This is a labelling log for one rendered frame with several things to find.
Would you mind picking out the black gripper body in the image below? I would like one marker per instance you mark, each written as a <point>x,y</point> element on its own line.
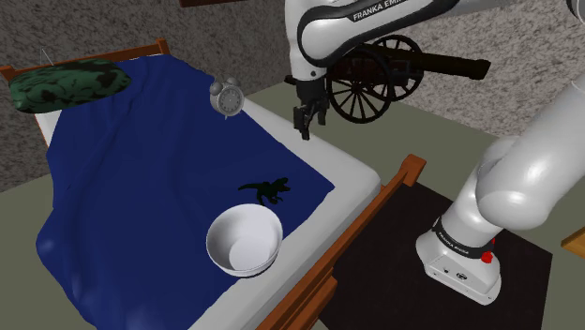
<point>310,91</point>

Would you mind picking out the blue blanket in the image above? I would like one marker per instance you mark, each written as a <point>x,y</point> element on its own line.
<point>151,182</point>

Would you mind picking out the wooden bed with white mattress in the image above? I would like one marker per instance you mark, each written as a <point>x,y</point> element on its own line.
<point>352,176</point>

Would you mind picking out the light wooden furniture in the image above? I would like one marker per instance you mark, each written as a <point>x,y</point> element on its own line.
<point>575,243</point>

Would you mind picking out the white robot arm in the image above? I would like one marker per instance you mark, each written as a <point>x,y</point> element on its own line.
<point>525,182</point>

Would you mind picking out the black robot stand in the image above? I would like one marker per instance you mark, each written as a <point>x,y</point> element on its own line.
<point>388,274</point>

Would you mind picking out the black toy dinosaur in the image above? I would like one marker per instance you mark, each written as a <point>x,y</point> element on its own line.
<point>269,188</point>

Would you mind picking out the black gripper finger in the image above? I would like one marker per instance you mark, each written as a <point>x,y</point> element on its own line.
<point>304,123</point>
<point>321,115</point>

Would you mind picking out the black wheeled cannon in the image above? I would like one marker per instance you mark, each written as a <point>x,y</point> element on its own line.
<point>365,91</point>

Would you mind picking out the green and black pillow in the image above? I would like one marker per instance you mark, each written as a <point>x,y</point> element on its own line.
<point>64,84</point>

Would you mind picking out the grey alarm clock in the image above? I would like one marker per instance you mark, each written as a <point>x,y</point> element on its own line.
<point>228,100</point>

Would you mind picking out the white bowl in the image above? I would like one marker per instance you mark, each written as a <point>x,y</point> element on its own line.
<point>247,237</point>

